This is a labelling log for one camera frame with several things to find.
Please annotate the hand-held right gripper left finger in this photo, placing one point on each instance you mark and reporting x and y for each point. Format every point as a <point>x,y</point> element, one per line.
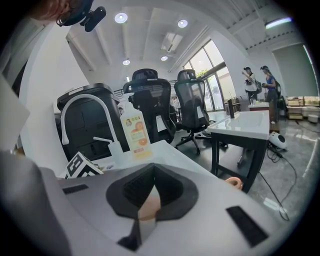
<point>95,212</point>

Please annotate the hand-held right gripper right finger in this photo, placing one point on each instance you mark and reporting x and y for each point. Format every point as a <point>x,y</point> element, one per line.
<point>205,195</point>

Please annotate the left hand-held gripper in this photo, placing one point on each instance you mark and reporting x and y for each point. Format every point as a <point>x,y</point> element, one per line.
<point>77,165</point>

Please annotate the white gooseneck faucet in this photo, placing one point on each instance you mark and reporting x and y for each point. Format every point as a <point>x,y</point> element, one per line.
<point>115,152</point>

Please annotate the large black plastic cabinet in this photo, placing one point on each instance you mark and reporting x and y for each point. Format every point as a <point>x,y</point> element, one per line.
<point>85,117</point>

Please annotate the orange label soap pump bottle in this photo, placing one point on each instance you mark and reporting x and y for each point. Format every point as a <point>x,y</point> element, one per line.
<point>136,135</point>

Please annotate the white desk black legs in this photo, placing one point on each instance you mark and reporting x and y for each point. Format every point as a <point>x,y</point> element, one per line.
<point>245,125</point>

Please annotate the black metal railing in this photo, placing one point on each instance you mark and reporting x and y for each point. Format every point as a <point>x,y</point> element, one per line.
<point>118,95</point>

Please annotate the white round floor heater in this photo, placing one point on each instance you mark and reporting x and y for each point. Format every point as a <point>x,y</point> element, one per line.
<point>277,141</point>

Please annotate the black basin faucet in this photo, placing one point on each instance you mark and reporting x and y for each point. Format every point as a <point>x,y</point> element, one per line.
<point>231,107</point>

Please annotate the black mesh office chair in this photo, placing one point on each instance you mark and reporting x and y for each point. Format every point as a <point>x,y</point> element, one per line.
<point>192,100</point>
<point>150,100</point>

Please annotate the wooden cabinet white top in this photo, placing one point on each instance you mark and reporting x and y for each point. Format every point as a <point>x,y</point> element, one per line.
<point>258,106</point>

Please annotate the round ceiling downlight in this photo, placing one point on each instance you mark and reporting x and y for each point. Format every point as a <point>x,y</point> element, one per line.
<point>121,17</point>
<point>126,61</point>
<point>164,58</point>
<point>182,23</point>

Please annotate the large glass window door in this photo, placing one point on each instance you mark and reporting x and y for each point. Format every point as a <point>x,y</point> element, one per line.
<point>207,67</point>

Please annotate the stack of beige boxes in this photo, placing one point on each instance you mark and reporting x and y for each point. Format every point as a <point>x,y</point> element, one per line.
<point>300,107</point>

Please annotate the grey roller blind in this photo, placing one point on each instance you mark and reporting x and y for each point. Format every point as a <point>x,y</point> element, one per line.
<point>292,70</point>

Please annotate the white ceiling air conditioner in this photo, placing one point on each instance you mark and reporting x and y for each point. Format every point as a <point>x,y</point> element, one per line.
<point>172,41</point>

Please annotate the person's head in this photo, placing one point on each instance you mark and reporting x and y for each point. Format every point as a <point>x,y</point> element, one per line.
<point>47,8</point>

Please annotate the long ceiling tube light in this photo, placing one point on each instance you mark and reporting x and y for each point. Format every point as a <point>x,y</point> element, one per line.
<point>278,22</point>

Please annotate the black head-worn camera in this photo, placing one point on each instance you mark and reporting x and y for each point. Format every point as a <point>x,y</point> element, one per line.
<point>92,16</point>

